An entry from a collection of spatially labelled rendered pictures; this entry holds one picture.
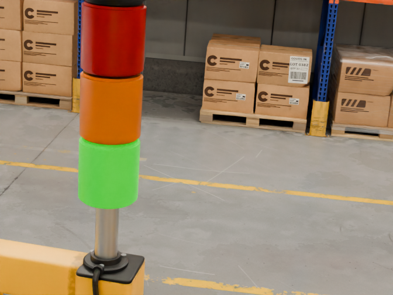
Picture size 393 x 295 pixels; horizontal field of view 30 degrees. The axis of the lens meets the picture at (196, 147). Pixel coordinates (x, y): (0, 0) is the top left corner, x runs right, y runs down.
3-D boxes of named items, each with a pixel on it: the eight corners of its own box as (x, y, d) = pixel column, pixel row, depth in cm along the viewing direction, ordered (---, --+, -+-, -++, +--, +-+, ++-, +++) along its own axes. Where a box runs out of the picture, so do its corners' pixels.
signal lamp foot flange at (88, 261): (76, 269, 62) (76, 260, 62) (92, 249, 66) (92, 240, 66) (120, 276, 62) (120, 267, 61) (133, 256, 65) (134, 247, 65)
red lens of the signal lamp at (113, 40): (71, 72, 56) (71, 3, 55) (92, 60, 61) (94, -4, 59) (133, 80, 55) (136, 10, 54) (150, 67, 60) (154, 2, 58)
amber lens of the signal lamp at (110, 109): (69, 140, 58) (71, 75, 56) (90, 123, 63) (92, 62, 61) (130, 148, 57) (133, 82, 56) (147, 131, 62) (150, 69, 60)
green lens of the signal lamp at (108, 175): (68, 205, 60) (69, 143, 58) (89, 183, 65) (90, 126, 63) (127, 213, 59) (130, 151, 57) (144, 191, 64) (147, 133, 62)
